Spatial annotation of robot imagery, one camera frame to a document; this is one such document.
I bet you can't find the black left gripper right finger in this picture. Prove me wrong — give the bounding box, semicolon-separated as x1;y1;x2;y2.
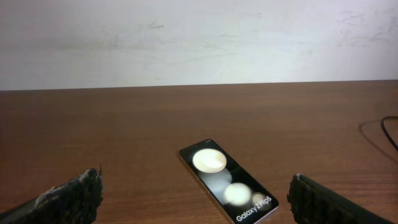
287;174;392;224

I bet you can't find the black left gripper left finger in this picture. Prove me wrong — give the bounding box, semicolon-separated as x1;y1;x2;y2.
1;168;103;224

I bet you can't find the black USB charging cable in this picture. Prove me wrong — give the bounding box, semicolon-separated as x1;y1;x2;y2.
381;116;398;152

